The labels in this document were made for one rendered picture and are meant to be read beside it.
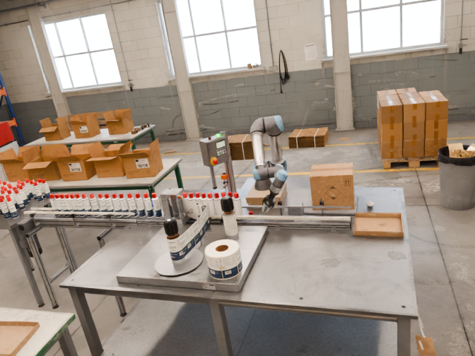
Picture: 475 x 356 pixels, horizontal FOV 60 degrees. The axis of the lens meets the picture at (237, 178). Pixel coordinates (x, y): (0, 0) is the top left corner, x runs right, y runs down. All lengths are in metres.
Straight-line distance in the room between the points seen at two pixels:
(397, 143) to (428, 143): 0.39
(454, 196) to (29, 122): 9.55
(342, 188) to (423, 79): 5.40
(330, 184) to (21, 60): 9.10
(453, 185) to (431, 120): 1.41
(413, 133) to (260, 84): 3.48
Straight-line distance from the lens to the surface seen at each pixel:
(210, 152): 2.88
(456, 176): 4.80
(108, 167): 4.88
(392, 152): 6.07
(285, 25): 8.13
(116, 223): 3.48
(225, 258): 2.30
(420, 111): 5.97
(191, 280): 2.42
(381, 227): 2.84
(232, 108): 8.59
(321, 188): 2.99
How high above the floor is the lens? 2.21
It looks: 21 degrees down
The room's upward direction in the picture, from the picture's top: 9 degrees counter-clockwise
